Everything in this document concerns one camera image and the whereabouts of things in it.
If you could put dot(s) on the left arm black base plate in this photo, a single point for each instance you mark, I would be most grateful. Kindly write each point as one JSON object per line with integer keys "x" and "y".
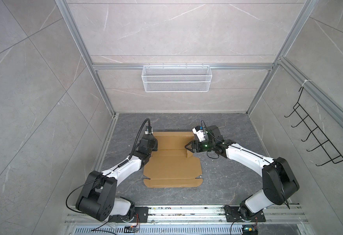
{"x": 135, "y": 214}

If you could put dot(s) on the black wire hook rack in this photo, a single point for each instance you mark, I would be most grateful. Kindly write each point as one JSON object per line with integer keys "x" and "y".
{"x": 316, "y": 133}

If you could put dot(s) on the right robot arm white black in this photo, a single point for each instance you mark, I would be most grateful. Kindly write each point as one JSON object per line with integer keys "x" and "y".
{"x": 278, "y": 180}

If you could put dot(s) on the brown cardboard box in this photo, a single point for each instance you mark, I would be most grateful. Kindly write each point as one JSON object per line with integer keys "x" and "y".
{"x": 173, "y": 166}

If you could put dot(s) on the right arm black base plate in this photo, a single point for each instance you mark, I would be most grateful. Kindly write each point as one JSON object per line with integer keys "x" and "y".
{"x": 238, "y": 214}

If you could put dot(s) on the aluminium frame post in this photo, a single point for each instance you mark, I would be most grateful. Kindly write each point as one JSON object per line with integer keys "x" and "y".
{"x": 303, "y": 16}
{"x": 67, "y": 15}

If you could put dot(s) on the white wire mesh basket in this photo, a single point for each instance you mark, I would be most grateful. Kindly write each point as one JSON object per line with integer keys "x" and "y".
{"x": 187, "y": 78}

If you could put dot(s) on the aluminium frame post left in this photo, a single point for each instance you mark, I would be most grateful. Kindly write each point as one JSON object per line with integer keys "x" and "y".
{"x": 67, "y": 15}

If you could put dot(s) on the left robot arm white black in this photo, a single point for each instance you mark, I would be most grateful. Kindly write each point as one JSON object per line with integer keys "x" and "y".
{"x": 97, "y": 197}

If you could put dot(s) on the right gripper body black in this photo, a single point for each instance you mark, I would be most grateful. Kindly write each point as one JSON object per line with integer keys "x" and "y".
{"x": 206, "y": 145}

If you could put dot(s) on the aluminium mounting rail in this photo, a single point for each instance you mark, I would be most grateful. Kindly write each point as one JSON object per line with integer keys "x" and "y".
{"x": 194, "y": 220}

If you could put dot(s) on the aluminium frame post right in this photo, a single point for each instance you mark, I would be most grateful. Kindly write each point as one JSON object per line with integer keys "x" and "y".
{"x": 303, "y": 16}

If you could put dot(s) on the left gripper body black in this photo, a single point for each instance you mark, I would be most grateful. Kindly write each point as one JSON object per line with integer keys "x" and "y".
{"x": 155, "y": 145}

